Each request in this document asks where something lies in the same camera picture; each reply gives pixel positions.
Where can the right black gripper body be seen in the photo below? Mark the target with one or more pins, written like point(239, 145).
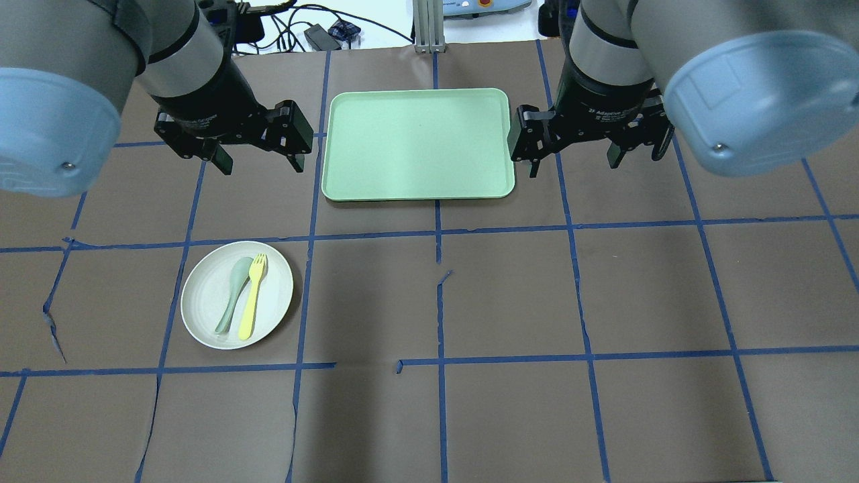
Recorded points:
point(599, 100)

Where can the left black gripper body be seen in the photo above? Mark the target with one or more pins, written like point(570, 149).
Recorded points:
point(209, 100)

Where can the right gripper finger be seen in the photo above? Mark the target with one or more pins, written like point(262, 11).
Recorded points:
point(527, 133)
point(621, 143)

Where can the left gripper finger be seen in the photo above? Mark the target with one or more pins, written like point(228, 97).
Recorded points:
point(221, 159)
point(296, 135)

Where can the yellow plastic fork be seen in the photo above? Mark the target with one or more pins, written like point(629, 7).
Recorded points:
point(256, 272)

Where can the white round plate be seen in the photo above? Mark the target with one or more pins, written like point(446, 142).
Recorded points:
point(205, 295)

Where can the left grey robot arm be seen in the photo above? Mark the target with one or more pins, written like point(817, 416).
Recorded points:
point(67, 68)

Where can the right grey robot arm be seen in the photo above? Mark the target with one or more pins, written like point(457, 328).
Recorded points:
point(751, 85)

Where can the light green tray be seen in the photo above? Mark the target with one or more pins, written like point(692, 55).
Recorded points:
point(418, 146)

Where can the black power adapter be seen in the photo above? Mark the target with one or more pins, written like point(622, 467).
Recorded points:
point(320, 40)

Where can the pale green spoon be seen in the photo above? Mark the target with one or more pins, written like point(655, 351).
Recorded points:
point(239, 276)

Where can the teach pendant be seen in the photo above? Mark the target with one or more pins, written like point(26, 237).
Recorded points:
point(477, 9)

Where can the aluminium profile post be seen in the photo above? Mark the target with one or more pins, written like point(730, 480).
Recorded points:
point(427, 20)

